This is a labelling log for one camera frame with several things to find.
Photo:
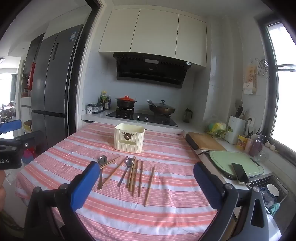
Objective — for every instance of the person's left forearm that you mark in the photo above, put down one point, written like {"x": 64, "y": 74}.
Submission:
{"x": 5, "y": 220}

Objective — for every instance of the dark glass pitcher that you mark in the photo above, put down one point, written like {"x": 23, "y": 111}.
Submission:
{"x": 187, "y": 115}

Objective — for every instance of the cardboard box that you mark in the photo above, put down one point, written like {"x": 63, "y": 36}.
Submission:
{"x": 28, "y": 127}

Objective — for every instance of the black rectangular block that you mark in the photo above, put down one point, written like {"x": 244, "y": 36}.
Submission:
{"x": 191, "y": 141}

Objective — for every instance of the white knife holder box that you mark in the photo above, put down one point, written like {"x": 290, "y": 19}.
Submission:
{"x": 235, "y": 132}

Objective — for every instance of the black smartphone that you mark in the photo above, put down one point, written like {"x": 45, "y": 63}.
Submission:
{"x": 240, "y": 173}

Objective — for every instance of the window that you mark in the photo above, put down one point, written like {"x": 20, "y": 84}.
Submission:
{"x": 286, "y": 92}

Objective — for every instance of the kitchen knives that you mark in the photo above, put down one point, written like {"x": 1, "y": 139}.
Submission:
{"x": 239, "y": 112}

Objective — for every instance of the black range hood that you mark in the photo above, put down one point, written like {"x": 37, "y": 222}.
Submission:
{"x": 150, "y": 71}

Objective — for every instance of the red hanging item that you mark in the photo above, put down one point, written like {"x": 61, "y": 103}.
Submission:
{"x": 31, "y": 74}

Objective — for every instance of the black gas stove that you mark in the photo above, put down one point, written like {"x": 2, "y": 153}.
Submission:
{"x": 143, "y": 117}

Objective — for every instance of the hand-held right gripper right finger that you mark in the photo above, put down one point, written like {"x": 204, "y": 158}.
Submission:
{"x": 204, "y": 185}

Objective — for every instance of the dark wok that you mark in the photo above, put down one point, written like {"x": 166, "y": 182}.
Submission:
{"x": 161, "y": 111}

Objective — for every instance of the green cutting board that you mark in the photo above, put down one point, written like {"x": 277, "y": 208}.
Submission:
{"x": 222, "y": 162}

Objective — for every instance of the row of spice jars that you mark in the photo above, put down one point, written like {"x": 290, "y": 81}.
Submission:
{"x": 94, "y": 109}

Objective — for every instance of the wall outlet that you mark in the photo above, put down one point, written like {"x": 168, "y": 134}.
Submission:
{"x": 251, "y": 121}

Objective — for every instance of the steel sink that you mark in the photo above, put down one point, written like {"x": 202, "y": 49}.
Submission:
{"x": 282, "y": 197}

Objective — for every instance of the wall calendar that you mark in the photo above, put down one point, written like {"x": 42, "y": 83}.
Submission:
{"x": 250, "y": 81}

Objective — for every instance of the wooden cutting board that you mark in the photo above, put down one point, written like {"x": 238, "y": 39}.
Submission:
{"x": 205, "y": 141}

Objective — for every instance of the clear drinking glass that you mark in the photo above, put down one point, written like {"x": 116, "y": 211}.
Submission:
{"x": 260, "y": 156}

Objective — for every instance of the pink striped tablecloth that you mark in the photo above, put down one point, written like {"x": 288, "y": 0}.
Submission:
{"x": 161, "y": 204}

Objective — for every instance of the yellow printed cup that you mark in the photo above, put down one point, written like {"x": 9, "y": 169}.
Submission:
{"x": 241, "y": 142}

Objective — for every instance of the black clay pot red lid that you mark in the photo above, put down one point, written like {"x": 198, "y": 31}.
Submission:
{"x": 126, "y": 102}

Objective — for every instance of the purple bottle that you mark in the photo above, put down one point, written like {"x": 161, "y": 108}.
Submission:
{"x": 256, "y": 147}

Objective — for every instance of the white wall cabinet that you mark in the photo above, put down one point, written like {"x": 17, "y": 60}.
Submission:
{"x": 152, "y": 32}

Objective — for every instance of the plastic bag of vegetables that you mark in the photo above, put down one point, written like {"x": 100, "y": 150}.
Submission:
{"x": 216, "y": 128}

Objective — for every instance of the cream ribbed utensil holder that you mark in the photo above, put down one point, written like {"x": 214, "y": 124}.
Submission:
{"x": 129, "y": 140}

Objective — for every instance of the teal cloth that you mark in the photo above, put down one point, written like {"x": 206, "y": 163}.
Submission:
{"x": 274, "y": 208}

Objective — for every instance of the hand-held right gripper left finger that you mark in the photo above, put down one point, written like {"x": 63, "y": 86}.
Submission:
{"x": 89, "y": 179}

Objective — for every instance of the grey refrigerator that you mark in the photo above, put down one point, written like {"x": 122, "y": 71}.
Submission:
{"x": 57, "y": 92}

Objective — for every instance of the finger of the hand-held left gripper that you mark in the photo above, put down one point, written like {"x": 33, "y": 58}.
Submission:
{"x": 30, "y": 140}
{"x": 11, "y": 126}

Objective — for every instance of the dark soy sauce bottle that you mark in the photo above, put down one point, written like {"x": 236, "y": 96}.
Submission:
{"x": 107, "y": 103}

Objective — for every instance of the dining table and chairs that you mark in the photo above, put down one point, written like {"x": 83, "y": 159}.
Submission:
{"x": 8, "y": 112}

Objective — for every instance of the garlic bulbs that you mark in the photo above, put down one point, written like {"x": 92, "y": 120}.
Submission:
{"x": 270, "y": 145}

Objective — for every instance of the yellow cap sauce bottle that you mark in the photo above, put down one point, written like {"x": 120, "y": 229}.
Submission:
{"x": 103, "y": 98}

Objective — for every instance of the glass wok lid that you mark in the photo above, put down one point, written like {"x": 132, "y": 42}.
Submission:
{"x": 163, "y": 105}

